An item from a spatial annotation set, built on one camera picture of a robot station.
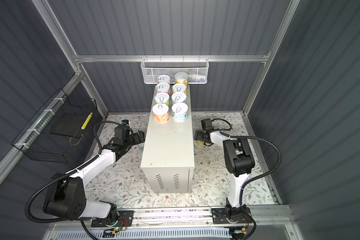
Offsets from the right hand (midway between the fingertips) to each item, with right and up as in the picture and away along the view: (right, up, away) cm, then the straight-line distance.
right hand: (203, 137), depth 103 cm
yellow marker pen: (-66, +11, -23) cm, 71 cm away
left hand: (-42, +3, -14) cm, 44 cm away
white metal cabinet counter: (-20, -7, -47) cm, 51 cm away
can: (-42, -6, -7) cm, 43 cm away
